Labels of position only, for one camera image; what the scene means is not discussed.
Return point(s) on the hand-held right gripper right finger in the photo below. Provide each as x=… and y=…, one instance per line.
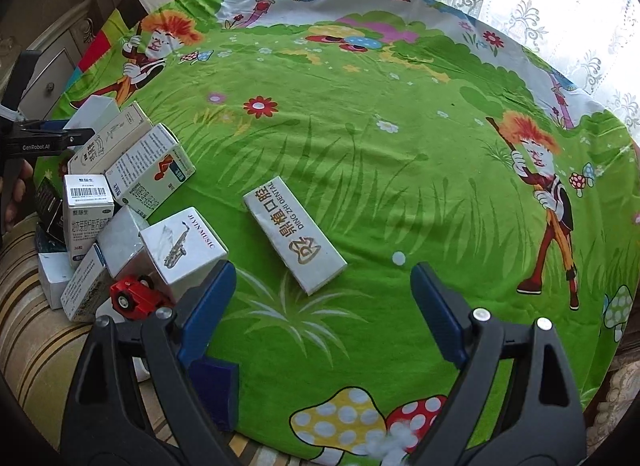
x=437, y=311

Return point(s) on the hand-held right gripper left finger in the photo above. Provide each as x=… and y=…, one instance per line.
x=207, y=316

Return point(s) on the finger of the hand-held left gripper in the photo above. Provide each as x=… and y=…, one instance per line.
x=75, y=135

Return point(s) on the red toy car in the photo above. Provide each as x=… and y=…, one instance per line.
x=137, y=296

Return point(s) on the small blue box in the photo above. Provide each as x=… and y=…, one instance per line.
x=215, y=391

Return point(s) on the long white box gold print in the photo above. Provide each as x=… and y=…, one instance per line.
x=295, y=233

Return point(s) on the person's left hand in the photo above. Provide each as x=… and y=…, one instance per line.
x=21, y=185

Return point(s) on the plain matte white box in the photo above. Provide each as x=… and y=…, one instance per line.
x=95, y=113

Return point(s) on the white box with saxophone print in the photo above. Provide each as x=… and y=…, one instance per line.
x=182, y=251

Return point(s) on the cream carved cabinet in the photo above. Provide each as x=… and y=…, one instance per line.
x=55, y=60

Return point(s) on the plain glossy white box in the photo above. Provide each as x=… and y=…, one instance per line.
x=122, y=241

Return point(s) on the white box with blue text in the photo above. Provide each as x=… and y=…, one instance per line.
x=85, y=286

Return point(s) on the small white box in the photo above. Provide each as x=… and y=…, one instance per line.
x=52, y=276

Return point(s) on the white fluff tuft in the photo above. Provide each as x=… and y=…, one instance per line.
x=395, y=438

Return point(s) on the green printed blanket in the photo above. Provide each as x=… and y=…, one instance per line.
x=375, y=145

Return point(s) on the striped cushion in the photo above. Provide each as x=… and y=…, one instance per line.
x=30, y=346

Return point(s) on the beige embroidered fabric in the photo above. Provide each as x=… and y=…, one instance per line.
x=617, y=396

